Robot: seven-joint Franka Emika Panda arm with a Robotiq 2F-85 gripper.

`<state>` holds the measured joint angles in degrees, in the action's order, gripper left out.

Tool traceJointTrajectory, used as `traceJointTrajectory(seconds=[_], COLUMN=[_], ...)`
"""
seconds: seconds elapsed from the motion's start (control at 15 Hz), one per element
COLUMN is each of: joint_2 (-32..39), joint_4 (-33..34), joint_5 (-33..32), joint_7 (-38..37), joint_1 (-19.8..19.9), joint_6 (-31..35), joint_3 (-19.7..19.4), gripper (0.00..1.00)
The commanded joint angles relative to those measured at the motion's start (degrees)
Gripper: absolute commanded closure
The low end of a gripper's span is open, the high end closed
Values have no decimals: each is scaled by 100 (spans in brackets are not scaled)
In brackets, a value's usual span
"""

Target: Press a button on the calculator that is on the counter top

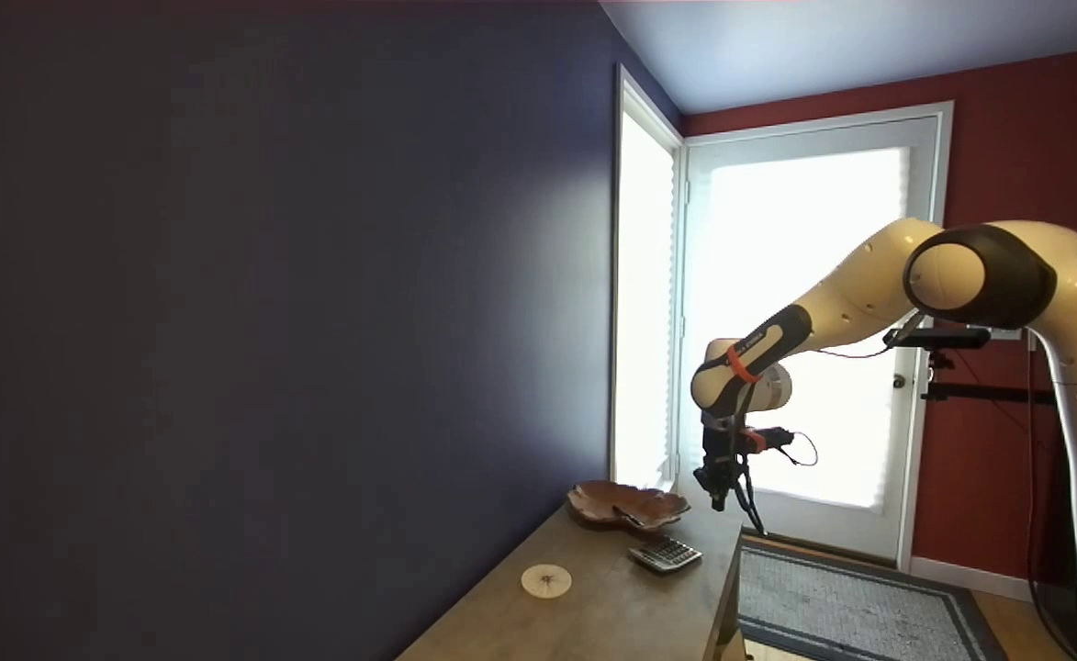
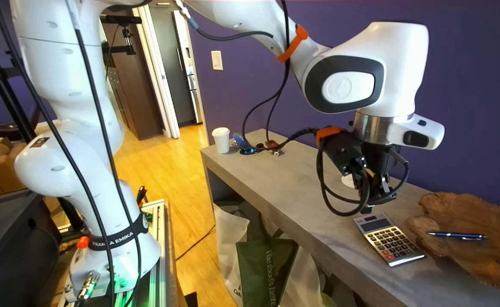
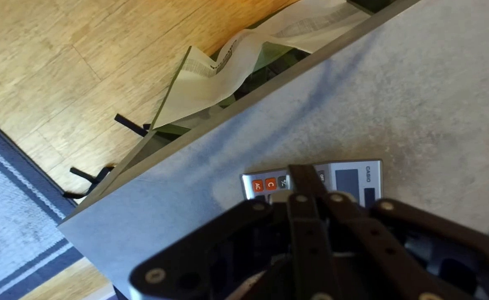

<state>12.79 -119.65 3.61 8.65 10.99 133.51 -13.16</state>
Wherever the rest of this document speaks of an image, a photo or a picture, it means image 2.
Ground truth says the white shopping bag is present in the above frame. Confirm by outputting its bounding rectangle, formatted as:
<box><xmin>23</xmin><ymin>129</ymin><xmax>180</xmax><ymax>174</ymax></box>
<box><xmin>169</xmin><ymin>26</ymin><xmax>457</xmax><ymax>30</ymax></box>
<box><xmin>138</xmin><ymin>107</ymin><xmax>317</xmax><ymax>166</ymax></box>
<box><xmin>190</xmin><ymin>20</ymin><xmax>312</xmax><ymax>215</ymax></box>
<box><xmin>213</xmin><ymin>202</ymin><xmax>251</xmax><ymax>295</ymax></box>

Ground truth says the white paper cup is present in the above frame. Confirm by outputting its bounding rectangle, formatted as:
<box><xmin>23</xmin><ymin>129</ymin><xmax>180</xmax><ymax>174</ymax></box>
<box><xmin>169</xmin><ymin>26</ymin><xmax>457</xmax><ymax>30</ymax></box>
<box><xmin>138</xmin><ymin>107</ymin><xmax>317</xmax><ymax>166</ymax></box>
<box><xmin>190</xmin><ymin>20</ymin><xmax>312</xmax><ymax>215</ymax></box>
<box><xmin>212</xmin><ymin>127</ymin><xmax>231</xmax><ymax>154</ymax></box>

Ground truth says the black box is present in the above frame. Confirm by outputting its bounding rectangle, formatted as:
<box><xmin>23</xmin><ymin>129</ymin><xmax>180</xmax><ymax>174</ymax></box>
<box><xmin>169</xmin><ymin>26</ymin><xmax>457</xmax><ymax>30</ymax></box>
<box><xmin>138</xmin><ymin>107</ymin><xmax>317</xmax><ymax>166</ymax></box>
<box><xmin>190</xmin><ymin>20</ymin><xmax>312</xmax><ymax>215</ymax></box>
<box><xmin>0</xmin><ymin>190</ymin><xmax>62</xmax><ymax>307</ymax></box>

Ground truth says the black cable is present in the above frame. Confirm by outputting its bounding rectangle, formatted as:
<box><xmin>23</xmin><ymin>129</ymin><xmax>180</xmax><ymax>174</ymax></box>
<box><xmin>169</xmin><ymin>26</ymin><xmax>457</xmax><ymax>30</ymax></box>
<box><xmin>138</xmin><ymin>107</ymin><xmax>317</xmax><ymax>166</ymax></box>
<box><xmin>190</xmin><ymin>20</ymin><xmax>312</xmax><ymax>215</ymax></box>
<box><xmin>175</xmin><ymin>223</ymin><xmax>216</xmax><ymax>262</ymax></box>

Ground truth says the black stand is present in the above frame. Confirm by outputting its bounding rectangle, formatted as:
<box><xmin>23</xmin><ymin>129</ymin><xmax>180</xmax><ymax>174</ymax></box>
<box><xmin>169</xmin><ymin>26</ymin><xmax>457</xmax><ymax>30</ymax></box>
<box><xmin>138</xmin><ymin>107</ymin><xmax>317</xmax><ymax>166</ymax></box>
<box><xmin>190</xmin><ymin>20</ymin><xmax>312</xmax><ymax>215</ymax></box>
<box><xmin>0</xmin><ymin>20</ymin><xmax>85</xmax><ymax>233</ymax></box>

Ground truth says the stainless steel refrigerator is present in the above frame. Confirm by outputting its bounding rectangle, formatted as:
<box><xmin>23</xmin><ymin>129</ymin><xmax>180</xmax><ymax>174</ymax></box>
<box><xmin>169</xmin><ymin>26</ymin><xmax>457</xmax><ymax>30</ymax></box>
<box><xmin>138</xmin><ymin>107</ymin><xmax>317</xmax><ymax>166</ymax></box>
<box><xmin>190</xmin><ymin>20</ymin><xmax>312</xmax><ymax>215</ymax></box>
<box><xmin>172</xmin><ymin>10</ymin><xmax>203</xmax><ymax>125</ymax></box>

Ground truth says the silver calculator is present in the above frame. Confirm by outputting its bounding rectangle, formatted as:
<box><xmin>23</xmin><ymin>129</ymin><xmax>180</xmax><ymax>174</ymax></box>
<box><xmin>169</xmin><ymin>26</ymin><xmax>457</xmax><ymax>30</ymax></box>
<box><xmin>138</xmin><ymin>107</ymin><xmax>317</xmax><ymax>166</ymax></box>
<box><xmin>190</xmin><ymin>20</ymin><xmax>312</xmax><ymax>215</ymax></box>
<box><xmin>353</xmin><ymin>212</ymin><xmax>427</xmax><ymax>268</ymax></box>

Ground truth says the white door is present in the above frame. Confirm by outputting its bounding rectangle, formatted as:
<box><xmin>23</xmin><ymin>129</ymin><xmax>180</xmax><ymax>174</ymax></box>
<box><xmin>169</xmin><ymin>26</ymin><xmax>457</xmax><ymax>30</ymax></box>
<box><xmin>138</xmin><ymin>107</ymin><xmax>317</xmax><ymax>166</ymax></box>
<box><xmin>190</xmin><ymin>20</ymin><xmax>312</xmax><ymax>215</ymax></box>
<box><xmin>132</xmin><ymin>5</ymin><xmax>181</xmax><ymax>139</ymax></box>

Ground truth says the wooden burl tray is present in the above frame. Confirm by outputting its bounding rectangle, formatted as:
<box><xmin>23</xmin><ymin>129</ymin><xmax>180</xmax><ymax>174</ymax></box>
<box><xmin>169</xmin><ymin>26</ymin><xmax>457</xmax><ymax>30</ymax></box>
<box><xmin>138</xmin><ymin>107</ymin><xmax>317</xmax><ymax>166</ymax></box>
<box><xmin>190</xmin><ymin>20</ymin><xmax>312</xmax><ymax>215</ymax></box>
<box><xmin>405</xmin><ymin>192</ymin><xmax>500</xmax><ymax>293</ymax></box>

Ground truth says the blue pen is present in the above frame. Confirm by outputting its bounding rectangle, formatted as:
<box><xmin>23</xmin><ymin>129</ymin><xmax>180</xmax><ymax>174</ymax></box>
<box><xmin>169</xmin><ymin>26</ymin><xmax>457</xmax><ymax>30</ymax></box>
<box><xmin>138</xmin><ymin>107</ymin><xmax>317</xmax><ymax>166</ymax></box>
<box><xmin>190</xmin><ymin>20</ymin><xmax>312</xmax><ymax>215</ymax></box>
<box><xmin>427</xmin><ymin>232</ymin><xmax>488</xmax><ymax>240</ymax></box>

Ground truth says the small red-brown object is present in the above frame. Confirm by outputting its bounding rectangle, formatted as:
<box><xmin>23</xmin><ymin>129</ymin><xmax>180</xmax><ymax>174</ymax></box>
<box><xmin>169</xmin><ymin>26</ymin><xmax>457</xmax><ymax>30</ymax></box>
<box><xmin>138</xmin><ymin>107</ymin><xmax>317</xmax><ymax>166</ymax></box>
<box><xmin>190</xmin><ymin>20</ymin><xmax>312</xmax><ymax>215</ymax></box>
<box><xmin>264</xmin><ymin>140</ymin><xmax>283</xmax><ymax>157</ymax></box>

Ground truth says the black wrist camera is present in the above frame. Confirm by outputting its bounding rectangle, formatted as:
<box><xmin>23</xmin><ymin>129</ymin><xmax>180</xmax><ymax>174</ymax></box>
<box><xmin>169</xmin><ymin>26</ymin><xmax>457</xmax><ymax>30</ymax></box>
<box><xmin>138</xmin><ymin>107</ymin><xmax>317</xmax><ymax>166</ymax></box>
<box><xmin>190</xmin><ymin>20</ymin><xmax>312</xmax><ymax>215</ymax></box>
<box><xmin>321</xmin><ymin>133</ymin><xmax>367</xmax><ymax>176</ymax></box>

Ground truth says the small blue object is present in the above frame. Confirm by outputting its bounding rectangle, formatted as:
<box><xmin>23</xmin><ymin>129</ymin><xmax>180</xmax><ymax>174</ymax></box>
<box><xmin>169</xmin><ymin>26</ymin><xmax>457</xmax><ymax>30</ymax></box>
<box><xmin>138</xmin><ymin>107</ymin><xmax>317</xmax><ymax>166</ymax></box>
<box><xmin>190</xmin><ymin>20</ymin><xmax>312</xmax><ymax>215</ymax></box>
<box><xmin>232</xmin><ymin>133</ymin><xmax>257</xmax><ymax>155</ymax></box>

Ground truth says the dark brown cabinet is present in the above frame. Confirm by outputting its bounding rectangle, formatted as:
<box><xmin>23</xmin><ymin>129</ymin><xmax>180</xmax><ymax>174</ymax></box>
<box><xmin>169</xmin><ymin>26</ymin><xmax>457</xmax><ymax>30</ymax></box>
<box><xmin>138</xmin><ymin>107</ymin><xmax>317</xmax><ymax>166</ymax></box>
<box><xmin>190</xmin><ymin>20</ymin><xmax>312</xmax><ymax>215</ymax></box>
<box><xmin>101</xmin><ymin>12</ymin><xmax>164</xmax><ymax>141</ymax></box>

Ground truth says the camera on mount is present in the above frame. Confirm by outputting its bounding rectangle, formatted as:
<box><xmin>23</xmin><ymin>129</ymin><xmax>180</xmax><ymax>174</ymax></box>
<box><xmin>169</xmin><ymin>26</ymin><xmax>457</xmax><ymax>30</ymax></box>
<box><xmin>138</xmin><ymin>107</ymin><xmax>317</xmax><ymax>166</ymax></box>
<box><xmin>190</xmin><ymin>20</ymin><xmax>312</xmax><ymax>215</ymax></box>
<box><xmin>100</xmin><ymin>14</ymin><xmax>143</xmax><ymax>56</ymax></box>

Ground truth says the green shopping bag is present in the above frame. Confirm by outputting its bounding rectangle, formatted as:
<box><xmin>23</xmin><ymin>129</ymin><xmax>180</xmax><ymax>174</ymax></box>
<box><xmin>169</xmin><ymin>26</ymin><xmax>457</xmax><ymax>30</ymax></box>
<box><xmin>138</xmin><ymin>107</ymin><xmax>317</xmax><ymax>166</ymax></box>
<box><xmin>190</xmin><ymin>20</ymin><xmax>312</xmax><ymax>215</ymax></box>
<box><xmin>235</xmin><ymin>213</ymin><xmax>300</xmax><ymax>307</ymax></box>

